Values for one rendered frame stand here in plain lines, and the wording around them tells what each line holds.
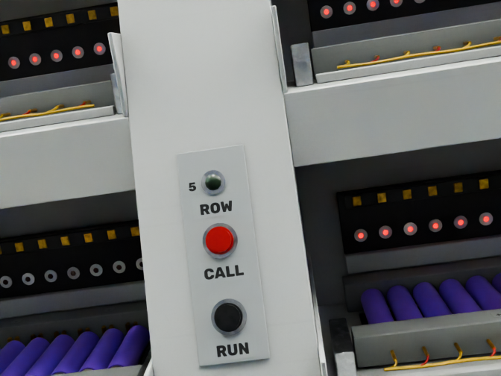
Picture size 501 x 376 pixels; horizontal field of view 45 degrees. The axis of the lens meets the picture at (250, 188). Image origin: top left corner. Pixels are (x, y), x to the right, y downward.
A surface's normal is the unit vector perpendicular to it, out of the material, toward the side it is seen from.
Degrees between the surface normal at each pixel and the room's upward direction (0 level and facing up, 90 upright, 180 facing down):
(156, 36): 90
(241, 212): 90
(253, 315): 90
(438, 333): 110
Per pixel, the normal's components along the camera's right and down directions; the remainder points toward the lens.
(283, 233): -0.10, -0.15
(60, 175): -0.05, 0.21
